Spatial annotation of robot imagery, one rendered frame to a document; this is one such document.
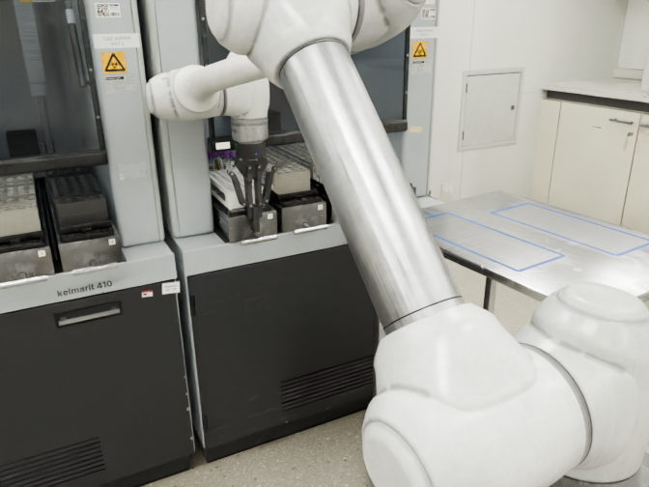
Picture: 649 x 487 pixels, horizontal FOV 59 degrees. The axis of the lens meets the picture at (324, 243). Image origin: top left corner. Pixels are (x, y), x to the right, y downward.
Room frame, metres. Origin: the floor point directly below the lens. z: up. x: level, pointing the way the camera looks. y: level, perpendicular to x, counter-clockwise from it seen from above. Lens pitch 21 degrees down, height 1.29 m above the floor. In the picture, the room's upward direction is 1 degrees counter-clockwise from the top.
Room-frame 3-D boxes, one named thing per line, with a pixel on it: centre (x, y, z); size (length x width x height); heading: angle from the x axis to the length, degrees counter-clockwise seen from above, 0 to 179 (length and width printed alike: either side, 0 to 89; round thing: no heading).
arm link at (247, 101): (1.41, 0.19, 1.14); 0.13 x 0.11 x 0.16; 121
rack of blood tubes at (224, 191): (1.60, 0.27, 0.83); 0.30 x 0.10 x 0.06; 27
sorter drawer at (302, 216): (1.79, 0.20, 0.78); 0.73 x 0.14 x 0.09; 27
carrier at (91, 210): (1.34, 0.59, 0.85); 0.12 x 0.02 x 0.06; 117
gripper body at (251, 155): (1.42, 0.18, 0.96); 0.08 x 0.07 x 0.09; 117
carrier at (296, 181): (1.58, 0.09, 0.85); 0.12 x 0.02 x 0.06; 117
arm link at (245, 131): (1.42, 0.18, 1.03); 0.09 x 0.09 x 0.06
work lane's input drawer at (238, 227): (1.72, 0.33, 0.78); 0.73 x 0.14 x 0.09; 27
